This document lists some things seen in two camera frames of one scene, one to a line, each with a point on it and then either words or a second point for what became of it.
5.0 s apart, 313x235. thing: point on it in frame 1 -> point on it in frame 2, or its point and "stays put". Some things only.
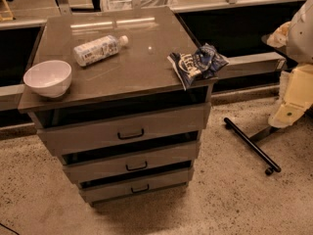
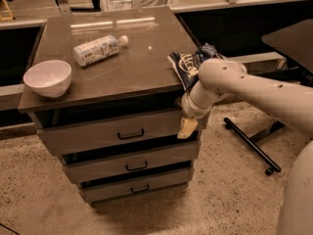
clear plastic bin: (123, 3) stays put
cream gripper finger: (288, 114) -> (188, 125)
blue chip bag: (202, 62) stays put
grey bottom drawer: (137, 186) stays put
